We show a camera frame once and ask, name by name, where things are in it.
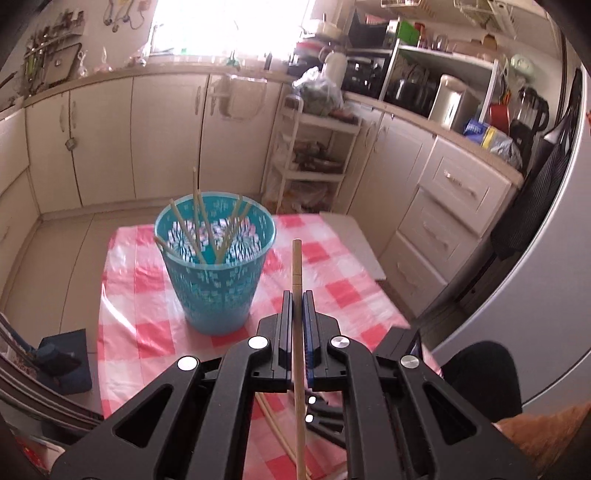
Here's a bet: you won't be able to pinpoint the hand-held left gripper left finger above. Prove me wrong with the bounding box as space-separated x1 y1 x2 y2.
48 290 295 480

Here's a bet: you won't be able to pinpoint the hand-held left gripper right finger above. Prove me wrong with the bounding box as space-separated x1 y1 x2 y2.
302 290 541 480

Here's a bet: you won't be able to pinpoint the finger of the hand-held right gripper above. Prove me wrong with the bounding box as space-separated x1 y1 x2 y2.
305 392 347 449
373 327 422 360

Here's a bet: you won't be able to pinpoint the single bamboo chopstick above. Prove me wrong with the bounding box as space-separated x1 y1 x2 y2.
265 406 315 480
292 239 311 480
256 392 296 462

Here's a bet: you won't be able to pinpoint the blue plastic basket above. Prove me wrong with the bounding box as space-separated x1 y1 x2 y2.
154 191 277 336

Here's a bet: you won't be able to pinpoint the bunch of bamboo chopsticks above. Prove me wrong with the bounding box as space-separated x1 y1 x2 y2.
154 167 252 266

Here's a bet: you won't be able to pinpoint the grey refrigerator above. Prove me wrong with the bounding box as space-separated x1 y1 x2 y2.
434 46 591 416

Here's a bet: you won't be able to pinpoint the red white checked tablecloth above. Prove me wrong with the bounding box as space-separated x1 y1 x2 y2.
98 213 444 480

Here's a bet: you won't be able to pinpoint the orange fabric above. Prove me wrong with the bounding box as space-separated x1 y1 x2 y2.
496 404 591 480

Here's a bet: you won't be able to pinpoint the black striped hanging cloth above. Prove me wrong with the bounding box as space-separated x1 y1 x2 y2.
490 69 583 259

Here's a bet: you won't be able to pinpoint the white trolley rack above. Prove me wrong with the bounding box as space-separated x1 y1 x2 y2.
264 95 362 214

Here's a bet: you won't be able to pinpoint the dark blue stool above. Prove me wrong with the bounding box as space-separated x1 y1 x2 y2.
30 329 93 395

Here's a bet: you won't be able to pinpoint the blue yellow packet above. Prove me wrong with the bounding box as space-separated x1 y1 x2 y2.
464 119 498 148

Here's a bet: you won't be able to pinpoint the white kitchen base cabinets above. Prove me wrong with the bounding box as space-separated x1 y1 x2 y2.
0 69 525 319

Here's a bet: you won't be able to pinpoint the red pot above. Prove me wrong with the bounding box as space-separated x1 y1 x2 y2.
489 102 509 133

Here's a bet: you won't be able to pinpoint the white electric water boiler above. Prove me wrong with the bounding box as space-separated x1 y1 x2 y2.
429 74 481 132

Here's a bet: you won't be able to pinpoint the white hanging bag holder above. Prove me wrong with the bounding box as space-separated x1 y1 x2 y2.
215 76 269 121

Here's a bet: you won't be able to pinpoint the black cooking pot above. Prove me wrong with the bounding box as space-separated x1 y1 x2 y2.
385 65 437 114

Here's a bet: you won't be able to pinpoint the plastic bag of vegetables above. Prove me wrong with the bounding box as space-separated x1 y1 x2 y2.
292 67 346 117

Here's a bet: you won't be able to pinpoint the white thermos jug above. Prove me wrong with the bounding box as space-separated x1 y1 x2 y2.
322 50 348 90

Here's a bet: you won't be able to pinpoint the white countertop storage rack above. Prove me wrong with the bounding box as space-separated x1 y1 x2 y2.
379 44 504 134

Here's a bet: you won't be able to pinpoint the kitchen window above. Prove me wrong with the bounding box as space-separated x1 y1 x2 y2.
150 0 315 54

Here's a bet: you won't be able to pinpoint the glass kettle black handle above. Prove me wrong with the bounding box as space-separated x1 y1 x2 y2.
510 88 550 153

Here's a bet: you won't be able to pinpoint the white wire basket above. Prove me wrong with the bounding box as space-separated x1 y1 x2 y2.
455 0 518 35

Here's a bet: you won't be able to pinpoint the wall utensil rack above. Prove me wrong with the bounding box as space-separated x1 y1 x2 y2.
21 18 86 88

